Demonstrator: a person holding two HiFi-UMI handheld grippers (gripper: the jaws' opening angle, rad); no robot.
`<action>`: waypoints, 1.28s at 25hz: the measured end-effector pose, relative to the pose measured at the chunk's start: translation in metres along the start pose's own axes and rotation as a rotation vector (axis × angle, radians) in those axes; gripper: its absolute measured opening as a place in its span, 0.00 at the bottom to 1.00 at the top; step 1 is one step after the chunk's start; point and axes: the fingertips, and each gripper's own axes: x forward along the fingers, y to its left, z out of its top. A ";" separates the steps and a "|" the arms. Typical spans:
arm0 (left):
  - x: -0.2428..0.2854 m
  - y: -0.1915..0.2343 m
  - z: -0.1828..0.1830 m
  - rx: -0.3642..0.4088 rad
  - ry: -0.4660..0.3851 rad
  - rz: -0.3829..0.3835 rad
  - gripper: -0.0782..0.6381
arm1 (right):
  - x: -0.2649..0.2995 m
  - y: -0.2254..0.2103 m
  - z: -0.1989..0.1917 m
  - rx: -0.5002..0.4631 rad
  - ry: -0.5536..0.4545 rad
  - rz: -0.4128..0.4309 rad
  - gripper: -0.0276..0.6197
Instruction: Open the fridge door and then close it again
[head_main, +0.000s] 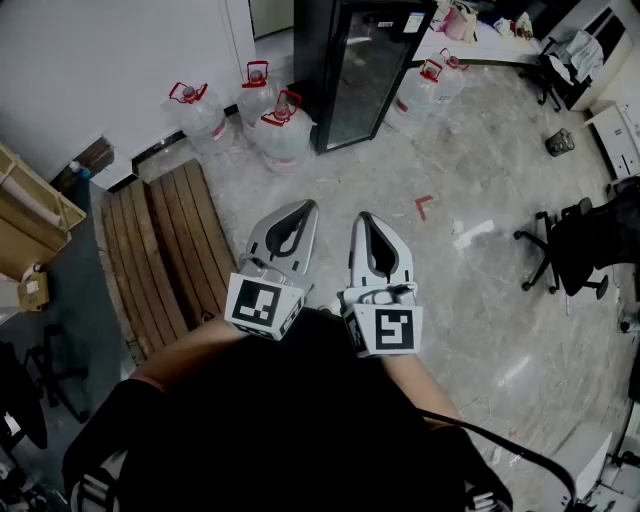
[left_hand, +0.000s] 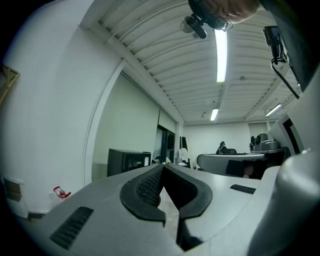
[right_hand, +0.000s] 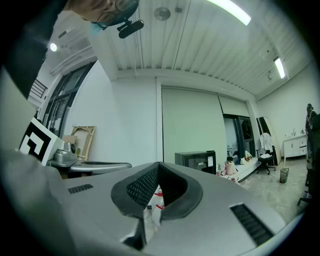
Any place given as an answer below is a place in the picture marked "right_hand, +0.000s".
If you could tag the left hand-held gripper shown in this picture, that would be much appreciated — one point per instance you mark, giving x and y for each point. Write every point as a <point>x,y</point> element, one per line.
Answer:
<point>62,156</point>

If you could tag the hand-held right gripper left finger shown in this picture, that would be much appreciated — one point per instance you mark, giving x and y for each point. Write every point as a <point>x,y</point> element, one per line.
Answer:
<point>100,200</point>

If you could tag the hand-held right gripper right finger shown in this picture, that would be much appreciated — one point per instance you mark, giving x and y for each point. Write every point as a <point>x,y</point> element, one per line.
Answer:
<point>212,207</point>

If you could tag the black box cabinet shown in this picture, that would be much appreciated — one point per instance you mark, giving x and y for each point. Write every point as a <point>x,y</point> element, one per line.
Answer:
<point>179,158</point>

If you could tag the brown cardboard sheet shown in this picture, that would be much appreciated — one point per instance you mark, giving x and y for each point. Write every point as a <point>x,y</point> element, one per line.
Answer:
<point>68,140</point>

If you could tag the pink bag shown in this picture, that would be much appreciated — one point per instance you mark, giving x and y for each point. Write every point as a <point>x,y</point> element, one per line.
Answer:
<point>230,168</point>

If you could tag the white window platform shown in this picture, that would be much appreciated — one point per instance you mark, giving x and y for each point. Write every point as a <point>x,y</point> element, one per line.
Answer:
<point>248,168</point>

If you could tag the white printed bag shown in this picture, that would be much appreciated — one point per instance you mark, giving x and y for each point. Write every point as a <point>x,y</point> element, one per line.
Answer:
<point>246,157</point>

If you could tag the black office chair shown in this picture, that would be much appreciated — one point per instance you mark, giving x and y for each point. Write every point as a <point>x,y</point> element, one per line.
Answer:
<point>266,161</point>

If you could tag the white hanging shirt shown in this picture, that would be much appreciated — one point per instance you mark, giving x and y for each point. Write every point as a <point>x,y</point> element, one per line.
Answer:
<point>265,141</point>

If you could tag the wide white roller blind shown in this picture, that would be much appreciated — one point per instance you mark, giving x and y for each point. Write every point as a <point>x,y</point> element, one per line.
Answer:
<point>192,125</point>

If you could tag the leaning white board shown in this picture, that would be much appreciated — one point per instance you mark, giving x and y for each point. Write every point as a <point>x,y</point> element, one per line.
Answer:
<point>271,135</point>

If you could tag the white sink cabinet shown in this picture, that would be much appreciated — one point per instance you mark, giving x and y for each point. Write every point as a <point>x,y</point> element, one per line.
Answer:
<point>295,146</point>

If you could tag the narrow white roller blind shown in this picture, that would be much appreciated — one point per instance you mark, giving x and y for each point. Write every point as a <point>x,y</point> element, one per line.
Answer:
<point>233,106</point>

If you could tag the round spot light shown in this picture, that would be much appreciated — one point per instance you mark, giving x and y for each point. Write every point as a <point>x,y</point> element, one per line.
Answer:
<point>53,47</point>

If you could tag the person's black shirt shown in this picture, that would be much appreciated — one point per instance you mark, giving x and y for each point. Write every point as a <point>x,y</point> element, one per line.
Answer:
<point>27,50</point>

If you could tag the person's face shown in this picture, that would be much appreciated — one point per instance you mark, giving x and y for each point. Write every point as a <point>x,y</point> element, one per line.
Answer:
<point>95,8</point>

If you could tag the black eyeglasses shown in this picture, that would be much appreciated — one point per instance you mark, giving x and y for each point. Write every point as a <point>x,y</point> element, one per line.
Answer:
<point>110,12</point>

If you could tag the ceiling tube light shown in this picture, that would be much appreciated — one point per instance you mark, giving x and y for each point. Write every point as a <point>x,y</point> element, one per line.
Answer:
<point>279,68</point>
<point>232,11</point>

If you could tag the round ceiling speaker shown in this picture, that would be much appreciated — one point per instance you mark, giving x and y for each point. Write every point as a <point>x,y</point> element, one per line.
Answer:
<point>162,13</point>

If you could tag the wooden canvas frame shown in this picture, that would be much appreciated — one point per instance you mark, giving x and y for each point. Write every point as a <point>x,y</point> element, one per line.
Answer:
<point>88,142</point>

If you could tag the black glass partition frame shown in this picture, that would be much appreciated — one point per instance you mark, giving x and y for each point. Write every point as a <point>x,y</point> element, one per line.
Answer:
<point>60,105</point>

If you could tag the black window frame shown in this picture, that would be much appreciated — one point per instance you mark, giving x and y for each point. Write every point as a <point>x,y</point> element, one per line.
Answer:
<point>245,135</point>

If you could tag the black head camera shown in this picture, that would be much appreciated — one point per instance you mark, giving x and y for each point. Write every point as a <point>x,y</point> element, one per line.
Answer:
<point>131,28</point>

